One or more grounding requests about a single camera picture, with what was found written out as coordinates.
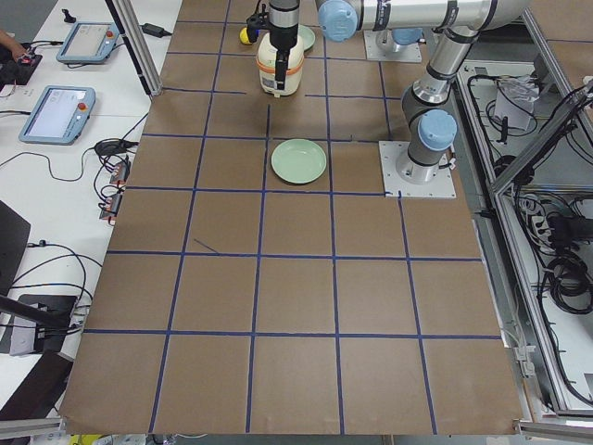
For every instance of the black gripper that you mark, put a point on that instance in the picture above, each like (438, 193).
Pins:
(283, 39)

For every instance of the yellow toy potato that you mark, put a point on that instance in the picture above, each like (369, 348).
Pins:
(244, 37)

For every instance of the green plate right side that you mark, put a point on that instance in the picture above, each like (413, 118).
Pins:
(307, 35)

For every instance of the green plate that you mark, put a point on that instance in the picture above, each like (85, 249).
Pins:
(298, 161)
(307, 35)

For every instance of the black power adapter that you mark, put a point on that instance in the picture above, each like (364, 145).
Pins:
(155, 30)

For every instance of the green plate left side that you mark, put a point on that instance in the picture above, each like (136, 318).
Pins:
(298, 161)

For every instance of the blue teach pendant far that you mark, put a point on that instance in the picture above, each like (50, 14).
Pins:
(88, 43)

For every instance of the blue teach pendant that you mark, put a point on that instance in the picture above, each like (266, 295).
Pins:
(59, 115)
(88, 43)

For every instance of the blue teach pendant near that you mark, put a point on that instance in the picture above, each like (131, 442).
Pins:
(59, 115)

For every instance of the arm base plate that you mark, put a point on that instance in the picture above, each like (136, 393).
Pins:
(404, 178)
(411, 54)

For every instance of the aluminium frame post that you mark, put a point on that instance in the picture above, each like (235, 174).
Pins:
(130, 30)

